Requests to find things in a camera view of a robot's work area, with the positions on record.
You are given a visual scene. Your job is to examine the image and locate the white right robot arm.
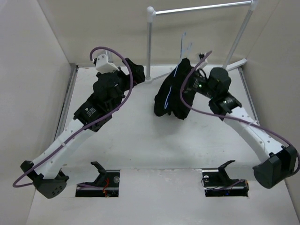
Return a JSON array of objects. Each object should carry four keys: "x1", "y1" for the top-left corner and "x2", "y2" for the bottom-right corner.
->
[{"x1": 182, "y1": 67, "x2": 300, "y2": 189}]

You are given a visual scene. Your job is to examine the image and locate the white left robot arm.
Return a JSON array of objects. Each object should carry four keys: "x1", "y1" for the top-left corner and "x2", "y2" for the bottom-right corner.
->
[{"x1": 20, "y1": 55, "x2": 145, "y2": 199}]

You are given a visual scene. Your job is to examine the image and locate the white metal clothes rack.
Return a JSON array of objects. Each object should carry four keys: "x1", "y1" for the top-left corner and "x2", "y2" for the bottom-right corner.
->
[{"x1": 144, "y1": 0, "x2": 259, "y2": 83}]

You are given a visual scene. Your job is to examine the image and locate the light blue clothes hanger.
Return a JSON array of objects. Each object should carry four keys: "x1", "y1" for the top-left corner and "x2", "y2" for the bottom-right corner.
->
[{"x1": 164, "y1": 31, "x2": 193, "y2": 109}]

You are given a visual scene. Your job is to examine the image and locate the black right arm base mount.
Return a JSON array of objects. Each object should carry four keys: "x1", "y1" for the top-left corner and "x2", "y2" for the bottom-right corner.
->
[{"x1": 201, "y1": 160, "x2": 249, "y2": 197}]

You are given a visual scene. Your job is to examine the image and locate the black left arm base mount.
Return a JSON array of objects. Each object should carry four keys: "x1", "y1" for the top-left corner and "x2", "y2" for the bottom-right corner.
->
[{"x1": 75, "y1": 161, "x2": 120, "y2": 198}]

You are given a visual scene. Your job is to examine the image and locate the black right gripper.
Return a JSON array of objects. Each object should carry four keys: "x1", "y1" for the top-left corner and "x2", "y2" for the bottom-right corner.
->
[{"x1": 165, "y1": 66, "x2": 217, "y2": 100}]

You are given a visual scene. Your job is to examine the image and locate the black trousers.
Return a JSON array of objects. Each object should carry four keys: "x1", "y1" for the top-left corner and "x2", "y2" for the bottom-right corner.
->
[{"x1": 154, "y1": 58, "x2": 193, "y2": 120}]

